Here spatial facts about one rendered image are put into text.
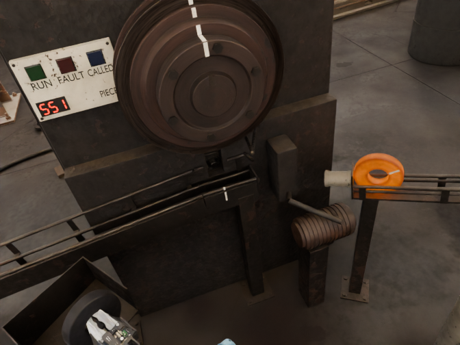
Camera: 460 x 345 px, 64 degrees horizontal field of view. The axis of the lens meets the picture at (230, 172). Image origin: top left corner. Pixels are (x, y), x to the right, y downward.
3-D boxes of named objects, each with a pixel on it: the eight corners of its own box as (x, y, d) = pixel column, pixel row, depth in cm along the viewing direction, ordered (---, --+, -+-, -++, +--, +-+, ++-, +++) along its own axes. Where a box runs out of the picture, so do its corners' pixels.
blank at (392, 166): (368, 192, 133) (367, 198, 130) (346, 161, 127) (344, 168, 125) (412, 179, 123) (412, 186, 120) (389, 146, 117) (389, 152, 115)
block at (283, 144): (267, 186, 147) (264, 137, 131) (286, 180, 148) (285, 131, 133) (279, 204, 139) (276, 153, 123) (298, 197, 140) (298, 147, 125)
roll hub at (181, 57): (169, 144, 104) (142, 48, 86) (261, 118, 109) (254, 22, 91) (173, 156, 100) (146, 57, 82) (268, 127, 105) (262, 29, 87)
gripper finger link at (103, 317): (92, 295, 93) (118, 318, 90) (96, 304, 97) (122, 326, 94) (83, 304, 91) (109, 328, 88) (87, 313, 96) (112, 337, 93)
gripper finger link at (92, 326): (83, 304, 91) (109, 328, 88) (87, 313, 96) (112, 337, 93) (72, 315, 89) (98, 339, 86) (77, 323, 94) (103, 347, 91)
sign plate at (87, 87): (40, 118, 108) (9, 59, 96) (129, 95, 112) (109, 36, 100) (40, 122, 106) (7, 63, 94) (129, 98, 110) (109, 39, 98)
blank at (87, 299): (49, 329, 88) (57, 337, 86) (98, 278, 96) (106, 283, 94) (80, 354, 98) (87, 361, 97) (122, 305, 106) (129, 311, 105)
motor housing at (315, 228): (291, 289, 173) (289, 211, 139) (333, 273, 177) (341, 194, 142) (303, 313, 164) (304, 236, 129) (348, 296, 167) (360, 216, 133)
